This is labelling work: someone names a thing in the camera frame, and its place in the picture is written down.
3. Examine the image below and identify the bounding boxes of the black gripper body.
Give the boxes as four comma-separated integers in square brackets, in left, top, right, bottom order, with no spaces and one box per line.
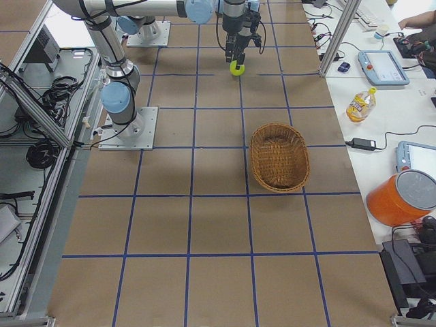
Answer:
[222,8,262,44]

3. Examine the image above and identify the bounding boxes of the green apple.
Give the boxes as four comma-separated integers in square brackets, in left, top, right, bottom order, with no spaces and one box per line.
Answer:
[229,60,245,76]

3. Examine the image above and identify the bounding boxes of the woven wicker basket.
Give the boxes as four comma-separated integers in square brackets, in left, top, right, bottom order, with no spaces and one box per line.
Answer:
[249,123,310,193]

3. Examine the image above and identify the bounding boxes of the person hand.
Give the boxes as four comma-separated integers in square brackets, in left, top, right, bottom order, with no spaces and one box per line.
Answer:
[398,16,426,29]

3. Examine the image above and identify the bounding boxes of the paper cup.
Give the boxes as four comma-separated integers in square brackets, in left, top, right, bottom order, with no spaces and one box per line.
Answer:
[373,25,389,40]

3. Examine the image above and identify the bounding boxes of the orange juice bottle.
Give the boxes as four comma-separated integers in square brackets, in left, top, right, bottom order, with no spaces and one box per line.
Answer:
[345,87,377,123]

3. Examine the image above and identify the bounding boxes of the blue teach pendant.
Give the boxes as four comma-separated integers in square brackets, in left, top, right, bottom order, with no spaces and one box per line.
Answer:
[396,141,435,178]
[357,50,409,87]

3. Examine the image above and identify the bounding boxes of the black power adapter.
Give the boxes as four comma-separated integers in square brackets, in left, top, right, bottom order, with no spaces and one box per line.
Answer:
[345,138,377,151]

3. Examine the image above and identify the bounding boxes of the orange bucket with grey lid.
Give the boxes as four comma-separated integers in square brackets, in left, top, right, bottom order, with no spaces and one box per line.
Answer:
[366,170,435,227]

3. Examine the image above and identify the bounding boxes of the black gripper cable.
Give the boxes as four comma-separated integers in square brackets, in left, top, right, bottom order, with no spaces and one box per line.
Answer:
[215,10,266,55]

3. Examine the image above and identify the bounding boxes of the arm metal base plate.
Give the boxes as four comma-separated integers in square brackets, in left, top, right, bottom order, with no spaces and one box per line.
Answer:
[97,107,159,151]
[127,21,171,48]

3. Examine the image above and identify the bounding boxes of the aluminium frame post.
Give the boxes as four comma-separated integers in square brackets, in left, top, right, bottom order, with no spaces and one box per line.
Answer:
[319,0,361,78]

